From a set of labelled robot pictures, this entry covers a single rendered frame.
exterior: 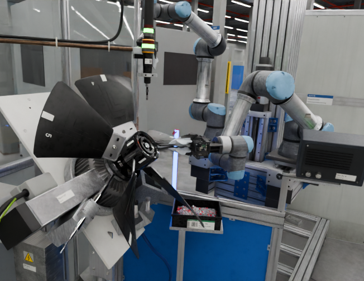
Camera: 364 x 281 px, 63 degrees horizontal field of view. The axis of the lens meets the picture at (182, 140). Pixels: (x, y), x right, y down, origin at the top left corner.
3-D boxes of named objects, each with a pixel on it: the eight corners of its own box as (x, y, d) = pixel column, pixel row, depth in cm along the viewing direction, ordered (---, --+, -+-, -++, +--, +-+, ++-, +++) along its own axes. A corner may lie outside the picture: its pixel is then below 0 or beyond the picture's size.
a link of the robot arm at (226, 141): (224, 133, 128) (222, 150, 131) (215, 133, 127) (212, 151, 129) (232, 139, 121) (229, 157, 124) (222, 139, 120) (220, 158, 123)
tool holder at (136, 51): (133, 76, 102) (133, 46, 99) (130, 75, 108) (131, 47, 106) (158, 77, 104) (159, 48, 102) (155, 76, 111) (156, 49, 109)
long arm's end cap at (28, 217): (1, 221, 78) (25, 202, 73) (17, 244, 78) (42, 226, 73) (-10, 226, 75) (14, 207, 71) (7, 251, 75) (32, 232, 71)
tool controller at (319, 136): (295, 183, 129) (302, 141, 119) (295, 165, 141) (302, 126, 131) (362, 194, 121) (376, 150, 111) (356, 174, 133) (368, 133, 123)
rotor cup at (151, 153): (100, 159, 98) (127, 139, 93) (115, 139, 111) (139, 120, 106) (130, 188, 102) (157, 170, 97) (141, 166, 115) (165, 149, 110)
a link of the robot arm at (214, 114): (216, 127, 183) (218, 105, 180) (200, 124, 192) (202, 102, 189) (228, 125, 191) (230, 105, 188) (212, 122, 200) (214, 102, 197)
